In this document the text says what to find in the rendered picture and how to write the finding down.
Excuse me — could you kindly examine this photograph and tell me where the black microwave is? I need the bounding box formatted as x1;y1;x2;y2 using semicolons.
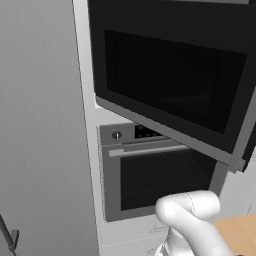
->
86;0;256;175

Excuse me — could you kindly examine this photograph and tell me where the white tall cabinet housing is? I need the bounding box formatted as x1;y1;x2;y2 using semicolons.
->
72;0;174;256

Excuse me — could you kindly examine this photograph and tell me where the steel oven door handle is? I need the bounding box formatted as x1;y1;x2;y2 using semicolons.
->
107;144;192;159

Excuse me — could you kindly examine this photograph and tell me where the black microwave door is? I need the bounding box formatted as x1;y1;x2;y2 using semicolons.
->
87;0;256;156

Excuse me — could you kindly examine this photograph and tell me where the dark grey fridge handle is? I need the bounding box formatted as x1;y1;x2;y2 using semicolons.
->
0;214;21;256

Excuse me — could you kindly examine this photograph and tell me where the steel built-in oven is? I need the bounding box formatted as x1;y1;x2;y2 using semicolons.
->
96;121;231;224

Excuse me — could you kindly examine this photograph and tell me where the grey drawer handle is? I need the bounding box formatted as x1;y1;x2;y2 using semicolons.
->
149;225;170;234

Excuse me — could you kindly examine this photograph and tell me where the oven door with dark window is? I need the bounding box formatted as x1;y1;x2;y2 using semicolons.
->
101;139;230;223

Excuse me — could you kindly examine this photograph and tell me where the white drawer front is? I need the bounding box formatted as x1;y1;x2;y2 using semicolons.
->
100;235;168;256
99;214;172;248

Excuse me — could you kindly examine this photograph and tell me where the grey fridge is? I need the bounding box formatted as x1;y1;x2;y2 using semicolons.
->
0;0;100;256

